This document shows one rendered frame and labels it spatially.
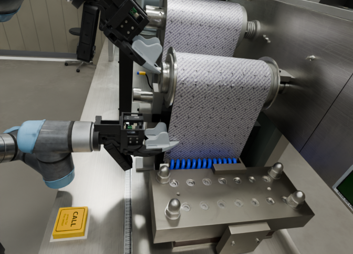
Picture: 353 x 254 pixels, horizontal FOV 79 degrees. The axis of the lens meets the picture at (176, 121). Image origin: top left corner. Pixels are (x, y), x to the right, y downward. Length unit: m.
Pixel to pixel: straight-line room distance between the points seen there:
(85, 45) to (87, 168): 0.42
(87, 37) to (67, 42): 3.58
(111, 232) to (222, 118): 0.41
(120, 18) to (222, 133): 0.37
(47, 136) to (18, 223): 1.32
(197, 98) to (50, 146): 0.35
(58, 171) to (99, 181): 0.17
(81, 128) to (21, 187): 1.50
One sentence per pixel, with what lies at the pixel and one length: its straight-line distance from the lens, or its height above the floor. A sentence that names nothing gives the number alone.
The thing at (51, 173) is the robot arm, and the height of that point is 1.02.
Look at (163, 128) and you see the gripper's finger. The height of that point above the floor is 1.13.
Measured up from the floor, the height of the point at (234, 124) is 1.16.
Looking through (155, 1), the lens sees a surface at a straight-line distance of 1.47.
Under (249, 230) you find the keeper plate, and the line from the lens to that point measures 0.57.
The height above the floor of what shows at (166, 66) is 1.28.
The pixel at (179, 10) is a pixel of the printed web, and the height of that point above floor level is 1.38.
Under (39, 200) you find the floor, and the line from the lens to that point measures 1.88.
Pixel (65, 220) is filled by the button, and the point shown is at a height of 0.92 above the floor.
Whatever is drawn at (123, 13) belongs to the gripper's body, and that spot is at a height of 1.39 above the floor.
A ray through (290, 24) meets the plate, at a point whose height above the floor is 1.39.
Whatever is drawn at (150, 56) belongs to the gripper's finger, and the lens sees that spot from 0.48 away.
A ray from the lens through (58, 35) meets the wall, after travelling 4.04.
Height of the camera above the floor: 1.47
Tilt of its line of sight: 35 degrees down
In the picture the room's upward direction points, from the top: 11 degrees clockwise
